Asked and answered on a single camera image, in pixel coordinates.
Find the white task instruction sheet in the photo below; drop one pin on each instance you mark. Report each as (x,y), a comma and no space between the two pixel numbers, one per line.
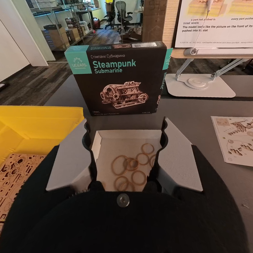
(217,33)

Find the red vacuum cleaner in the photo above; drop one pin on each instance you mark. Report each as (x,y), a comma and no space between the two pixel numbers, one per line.
(95,22)

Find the yellow plastic bin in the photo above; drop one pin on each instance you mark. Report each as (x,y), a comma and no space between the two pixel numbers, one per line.
(39,126)

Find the pile of tan rubber bands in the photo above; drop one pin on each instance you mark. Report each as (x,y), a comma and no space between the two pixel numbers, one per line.
(131,164)

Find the black teal model kit box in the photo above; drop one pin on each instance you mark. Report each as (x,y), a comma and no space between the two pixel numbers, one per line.
(118,83)

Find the laser-cut wooden part sheet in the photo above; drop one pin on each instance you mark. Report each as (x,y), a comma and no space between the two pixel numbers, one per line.
(11,177)

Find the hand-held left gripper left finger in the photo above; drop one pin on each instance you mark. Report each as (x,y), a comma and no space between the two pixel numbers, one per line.
(67,158)

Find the stack of cardboard boxes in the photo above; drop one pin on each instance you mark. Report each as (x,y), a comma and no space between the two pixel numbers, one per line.
(57,38)

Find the brown cardboard panel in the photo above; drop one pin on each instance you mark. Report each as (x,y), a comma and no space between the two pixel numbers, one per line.
(154,19)

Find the black office chair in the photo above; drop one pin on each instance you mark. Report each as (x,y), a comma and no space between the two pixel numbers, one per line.
(109,15)
(123,15)

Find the printed instruction booklet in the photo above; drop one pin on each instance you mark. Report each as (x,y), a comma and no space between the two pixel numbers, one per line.
(233,156)

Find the metal shelf rack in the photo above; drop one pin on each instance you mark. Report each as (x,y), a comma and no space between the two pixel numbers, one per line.
(59,21)

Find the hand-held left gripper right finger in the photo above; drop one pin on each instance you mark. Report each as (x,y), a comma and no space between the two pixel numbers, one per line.
(177,158)

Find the white cardboard tray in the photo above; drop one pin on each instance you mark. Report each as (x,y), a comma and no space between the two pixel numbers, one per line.
(126,138)

